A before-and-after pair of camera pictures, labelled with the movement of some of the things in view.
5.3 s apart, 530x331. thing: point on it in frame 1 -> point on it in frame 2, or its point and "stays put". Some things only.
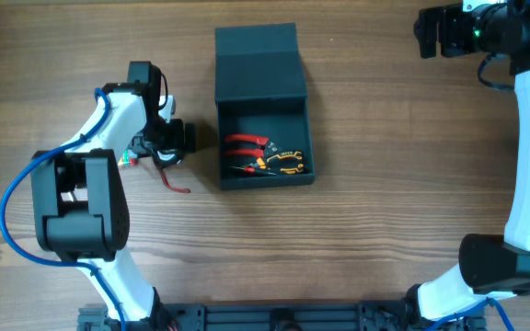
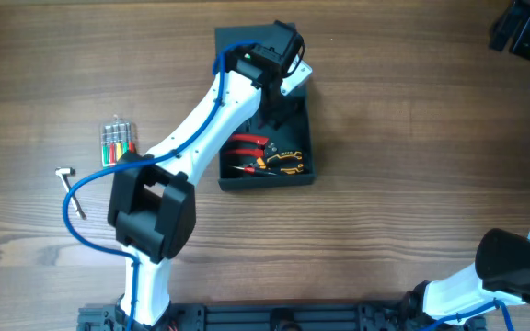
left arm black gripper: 188,136 -> 273,110
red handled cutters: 265,145 stays put
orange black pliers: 281,163 stays put
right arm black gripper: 431,31 -> 502,33
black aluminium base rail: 373,315 stays put
